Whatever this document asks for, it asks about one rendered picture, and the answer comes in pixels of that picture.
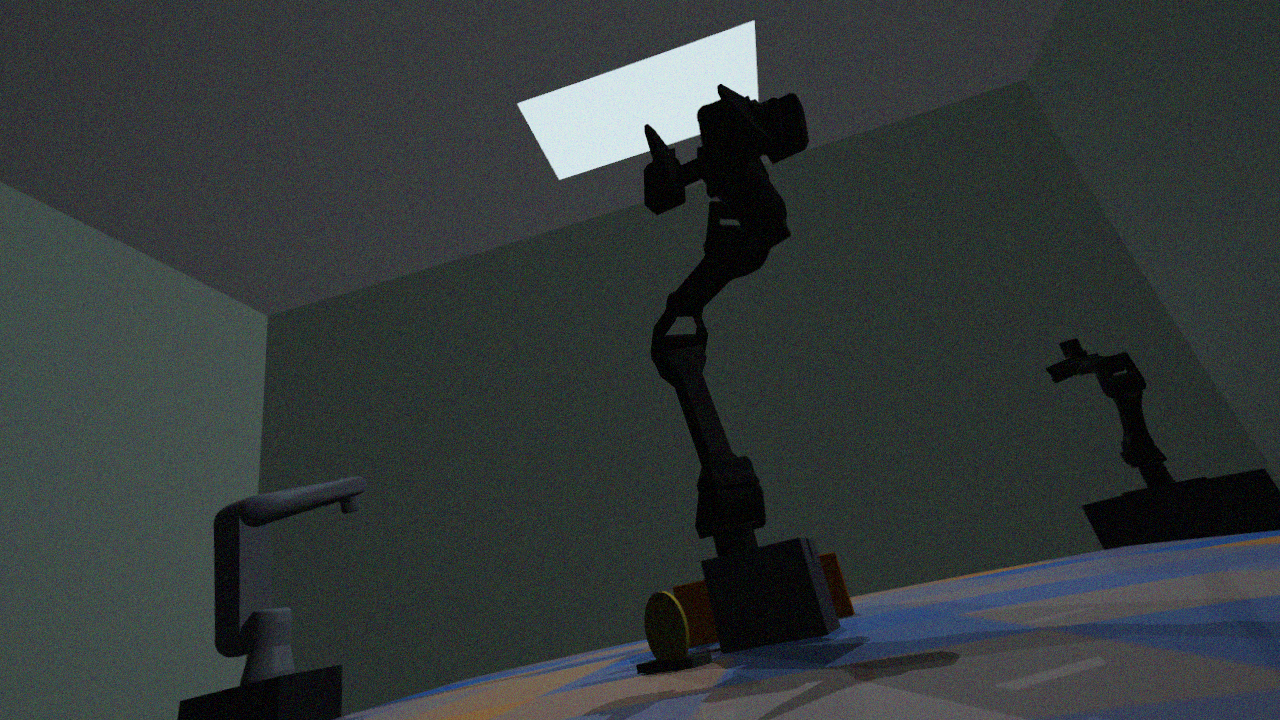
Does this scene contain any gold coin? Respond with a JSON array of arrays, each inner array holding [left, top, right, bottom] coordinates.
[[644, 592, 690, 661]]

